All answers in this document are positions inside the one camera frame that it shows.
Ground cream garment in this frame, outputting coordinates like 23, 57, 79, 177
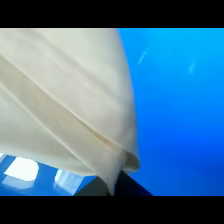
0, 27, 141, 197

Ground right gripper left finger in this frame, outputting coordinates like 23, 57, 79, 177
75, 177, 110, 197

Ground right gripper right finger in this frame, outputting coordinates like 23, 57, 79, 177
114, 170, 154, 197

